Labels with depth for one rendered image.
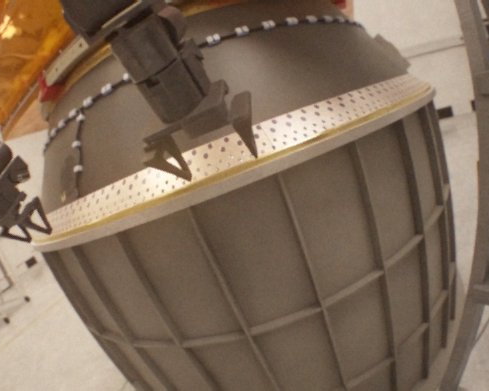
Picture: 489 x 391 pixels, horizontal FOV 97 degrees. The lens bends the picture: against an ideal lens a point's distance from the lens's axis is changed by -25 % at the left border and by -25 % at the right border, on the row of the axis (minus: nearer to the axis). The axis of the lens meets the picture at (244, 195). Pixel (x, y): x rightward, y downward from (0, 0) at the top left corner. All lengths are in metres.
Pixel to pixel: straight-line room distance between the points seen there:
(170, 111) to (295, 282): 0.51
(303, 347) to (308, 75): 0.71
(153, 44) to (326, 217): 0.52
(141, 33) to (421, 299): 1.05
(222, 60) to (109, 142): 0.35
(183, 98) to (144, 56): 0.06
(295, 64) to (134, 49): 0.53
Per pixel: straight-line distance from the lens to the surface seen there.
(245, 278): 0.67
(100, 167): 0.77
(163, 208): 0.58
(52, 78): 1.15
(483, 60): 0.47
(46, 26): 1.30
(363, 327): 0.89
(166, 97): 0.30
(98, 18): 0.30
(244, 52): 0.76
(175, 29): 0.34
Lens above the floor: 1.25
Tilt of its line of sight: 13 degrees down
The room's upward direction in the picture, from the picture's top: 21 degrees counter-clockwise
